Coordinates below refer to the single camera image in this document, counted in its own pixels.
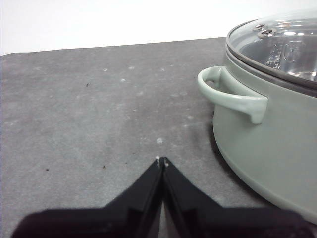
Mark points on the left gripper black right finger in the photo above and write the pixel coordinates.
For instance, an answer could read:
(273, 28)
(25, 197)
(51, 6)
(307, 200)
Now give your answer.
(210, 223)

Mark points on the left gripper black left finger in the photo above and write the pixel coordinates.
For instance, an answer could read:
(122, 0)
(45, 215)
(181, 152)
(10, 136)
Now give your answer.
(111, 220)

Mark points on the glass lid with green knob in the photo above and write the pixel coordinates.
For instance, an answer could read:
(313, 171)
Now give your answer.
(247, 41)

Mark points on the pale green electric steamer pot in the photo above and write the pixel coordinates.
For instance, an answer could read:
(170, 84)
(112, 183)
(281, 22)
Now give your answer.
(272, 138)

